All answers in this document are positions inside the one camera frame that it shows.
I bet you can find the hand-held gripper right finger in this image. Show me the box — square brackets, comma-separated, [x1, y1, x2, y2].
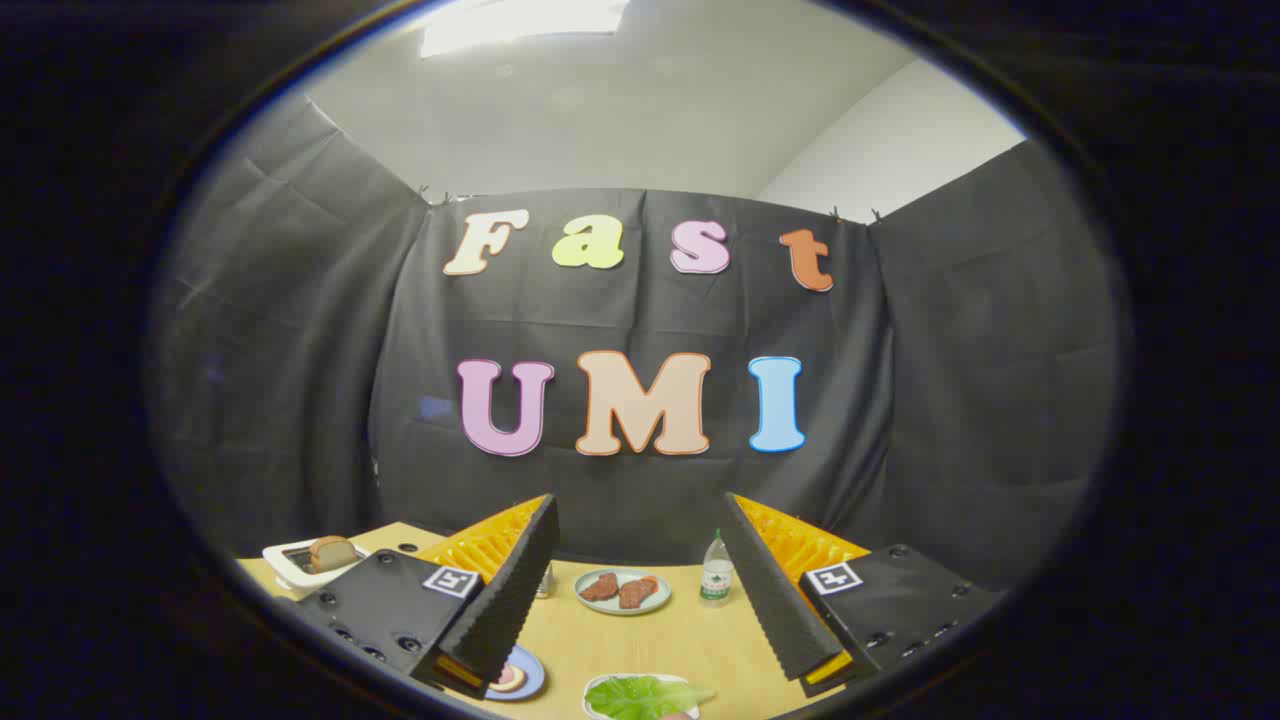
[722, 492, 1001, 699]

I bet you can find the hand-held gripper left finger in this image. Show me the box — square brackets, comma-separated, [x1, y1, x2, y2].
[295, 493, 561, 701]

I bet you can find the clear water bottle green cap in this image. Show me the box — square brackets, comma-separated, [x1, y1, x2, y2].
[700, 529, 735, 608]

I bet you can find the blue plate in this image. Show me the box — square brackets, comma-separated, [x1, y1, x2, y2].
[487, 645, 547, 702]

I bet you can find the light green plate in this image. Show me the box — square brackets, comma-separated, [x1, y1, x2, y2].
[575, 568, 672, 616]

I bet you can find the white toaster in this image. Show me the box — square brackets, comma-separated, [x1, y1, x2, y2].
[262, 537, 371, 599]

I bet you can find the black backdrop cloth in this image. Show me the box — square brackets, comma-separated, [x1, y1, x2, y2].
[150, 95, 1121, 591]

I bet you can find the ceiling light panel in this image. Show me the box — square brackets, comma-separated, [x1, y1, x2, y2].
[420, 0, 631, 58]

